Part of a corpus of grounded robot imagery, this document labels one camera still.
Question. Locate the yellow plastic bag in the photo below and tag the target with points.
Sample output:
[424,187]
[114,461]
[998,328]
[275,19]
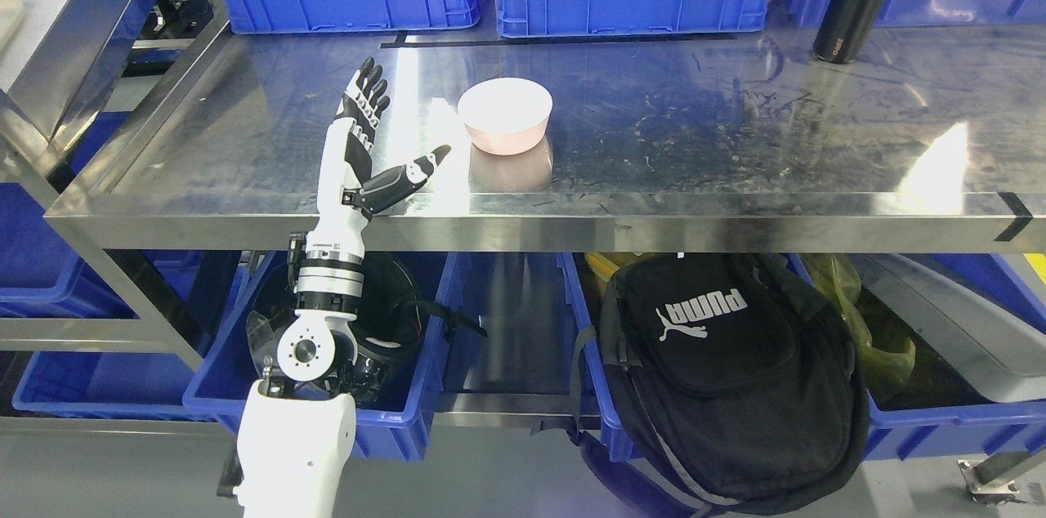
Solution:
[885,348]

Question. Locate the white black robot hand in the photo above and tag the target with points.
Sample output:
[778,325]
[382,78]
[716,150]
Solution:
[347,182]

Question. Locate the blue bin under table left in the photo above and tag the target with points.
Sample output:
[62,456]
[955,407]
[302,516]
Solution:
[397,429]

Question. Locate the steel table frame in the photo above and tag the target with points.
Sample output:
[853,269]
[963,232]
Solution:
[933,141]

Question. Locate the blue bin under table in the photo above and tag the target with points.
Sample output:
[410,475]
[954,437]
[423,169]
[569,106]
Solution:
[895,431]
[397,429]

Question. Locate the black Puma backpack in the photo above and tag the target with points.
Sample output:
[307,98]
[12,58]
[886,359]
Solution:
[737,381]

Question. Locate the pink plastic bowl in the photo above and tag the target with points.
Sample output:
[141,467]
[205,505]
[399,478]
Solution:
[505,116]

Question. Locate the blue bin under table right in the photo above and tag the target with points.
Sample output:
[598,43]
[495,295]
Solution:
[895,431]

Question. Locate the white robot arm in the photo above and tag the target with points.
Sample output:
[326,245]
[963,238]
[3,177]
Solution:
[295,438]

